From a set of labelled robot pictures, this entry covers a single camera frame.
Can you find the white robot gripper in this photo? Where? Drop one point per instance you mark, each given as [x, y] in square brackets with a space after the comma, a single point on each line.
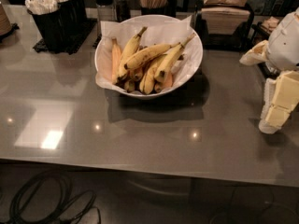
[284, 51]

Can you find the bottom right orange banana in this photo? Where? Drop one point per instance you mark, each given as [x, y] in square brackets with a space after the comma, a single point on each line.
[167, 84]

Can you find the orange banana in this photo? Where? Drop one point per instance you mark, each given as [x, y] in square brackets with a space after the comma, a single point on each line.
[167, 84]
[116, 57]

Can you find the white paper bowl liner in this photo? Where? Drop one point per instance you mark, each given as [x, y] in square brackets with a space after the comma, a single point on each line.
[160, 29]

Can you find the long top yellow banana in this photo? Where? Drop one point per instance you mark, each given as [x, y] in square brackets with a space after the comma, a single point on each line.
[143, 56]

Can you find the small middle banana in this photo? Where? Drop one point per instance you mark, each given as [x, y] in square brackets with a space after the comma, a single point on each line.
[136, 74]

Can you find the small banana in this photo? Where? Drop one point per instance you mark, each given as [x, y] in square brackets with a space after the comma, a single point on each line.
[136, 74]
[129, 85]

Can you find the white bowl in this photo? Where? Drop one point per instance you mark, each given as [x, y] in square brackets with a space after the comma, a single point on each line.
[147, 56]

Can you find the small bottom left banana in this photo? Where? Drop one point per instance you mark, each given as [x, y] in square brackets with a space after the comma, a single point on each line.
[129, 85]

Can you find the far left orange banana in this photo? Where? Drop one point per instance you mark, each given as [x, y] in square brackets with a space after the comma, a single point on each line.
[116, 57]

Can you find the pepper shaker black lid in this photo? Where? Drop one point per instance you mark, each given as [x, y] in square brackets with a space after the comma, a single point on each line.
[122, 10]

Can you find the salt shaker black lid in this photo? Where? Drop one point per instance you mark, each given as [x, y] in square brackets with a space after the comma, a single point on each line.
[105, 12]

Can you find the black cutlery holder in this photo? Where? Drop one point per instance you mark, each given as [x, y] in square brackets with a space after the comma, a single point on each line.
[69, 16]

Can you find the white plastic cutlery bundle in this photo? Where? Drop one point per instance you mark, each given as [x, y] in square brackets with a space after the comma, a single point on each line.
[42, 7]

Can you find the brown cup stack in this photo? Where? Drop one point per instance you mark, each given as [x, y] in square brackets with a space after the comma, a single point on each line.
[6, 27]

